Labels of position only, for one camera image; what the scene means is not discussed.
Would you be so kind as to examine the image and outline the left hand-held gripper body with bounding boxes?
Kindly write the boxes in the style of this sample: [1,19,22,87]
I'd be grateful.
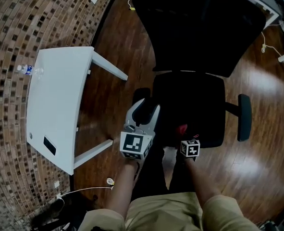
[119,123,156,162]

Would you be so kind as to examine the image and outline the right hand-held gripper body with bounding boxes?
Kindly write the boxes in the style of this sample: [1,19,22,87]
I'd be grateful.
[180,139,201,159]

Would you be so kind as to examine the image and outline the person's left forearm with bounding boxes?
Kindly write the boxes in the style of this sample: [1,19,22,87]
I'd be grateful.
[105,159,139,218]

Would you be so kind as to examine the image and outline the person's right forearm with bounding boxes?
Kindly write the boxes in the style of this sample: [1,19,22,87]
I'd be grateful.
[184,156,222,205]

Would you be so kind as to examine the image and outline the person's black trousers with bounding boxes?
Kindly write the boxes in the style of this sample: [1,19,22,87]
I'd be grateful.
[132,143,198,199]

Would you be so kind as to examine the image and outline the person's beige shirt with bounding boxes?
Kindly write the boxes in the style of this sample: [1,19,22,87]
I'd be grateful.
[78,192,260,231]

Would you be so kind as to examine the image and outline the small white table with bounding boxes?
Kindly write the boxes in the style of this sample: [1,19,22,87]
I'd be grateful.
[25,46,129,176]

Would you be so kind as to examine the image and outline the black rectangular table inset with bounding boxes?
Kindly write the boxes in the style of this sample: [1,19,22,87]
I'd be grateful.
[43,135,57,156]

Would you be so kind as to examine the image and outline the black mesh office chair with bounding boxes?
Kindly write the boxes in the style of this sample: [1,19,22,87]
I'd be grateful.
[132,0,267,149]

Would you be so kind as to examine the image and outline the black bag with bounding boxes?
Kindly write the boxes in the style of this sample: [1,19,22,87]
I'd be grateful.
[30,191,85,231]

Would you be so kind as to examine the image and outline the clear water bottle blue label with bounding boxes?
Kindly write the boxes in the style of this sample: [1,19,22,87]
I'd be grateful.
[17,64,44,78]

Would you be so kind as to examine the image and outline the grey office desk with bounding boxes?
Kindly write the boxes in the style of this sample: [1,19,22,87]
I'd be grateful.
[224,0,283,30]

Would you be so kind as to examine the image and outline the coiled white cable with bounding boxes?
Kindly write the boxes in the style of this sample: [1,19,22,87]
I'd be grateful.
[57,178,115,199]

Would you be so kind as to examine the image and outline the long white floor cable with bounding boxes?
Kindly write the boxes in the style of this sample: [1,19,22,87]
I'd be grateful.
[260,31,284,72]

